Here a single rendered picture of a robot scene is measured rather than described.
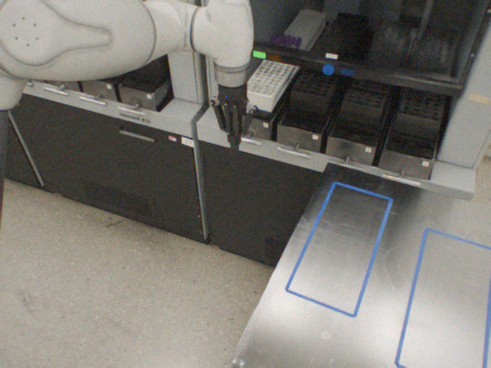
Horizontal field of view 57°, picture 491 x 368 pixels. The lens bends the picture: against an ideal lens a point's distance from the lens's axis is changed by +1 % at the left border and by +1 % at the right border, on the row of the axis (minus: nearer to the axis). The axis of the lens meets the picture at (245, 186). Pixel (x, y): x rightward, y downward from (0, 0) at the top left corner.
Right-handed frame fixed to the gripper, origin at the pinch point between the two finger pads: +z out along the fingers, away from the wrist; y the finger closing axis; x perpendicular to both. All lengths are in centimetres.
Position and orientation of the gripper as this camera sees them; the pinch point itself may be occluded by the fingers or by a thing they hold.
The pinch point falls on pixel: (234, 142)
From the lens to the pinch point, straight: 127.4
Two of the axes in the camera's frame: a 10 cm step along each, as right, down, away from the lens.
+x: -3.8, 6.5, -6.6
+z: 0.1, 7.1, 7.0
